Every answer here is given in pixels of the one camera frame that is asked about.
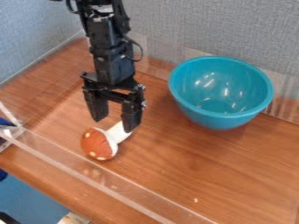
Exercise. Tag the blue plastic bowl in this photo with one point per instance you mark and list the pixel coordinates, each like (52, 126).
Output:
(220, 91)

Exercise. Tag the clear acrylic barrier wall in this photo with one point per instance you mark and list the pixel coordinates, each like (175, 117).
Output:
(176, 173)

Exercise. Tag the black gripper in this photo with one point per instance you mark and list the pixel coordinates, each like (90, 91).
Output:
(112, 83)

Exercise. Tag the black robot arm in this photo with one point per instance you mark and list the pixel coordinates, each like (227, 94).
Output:
(106, 24)

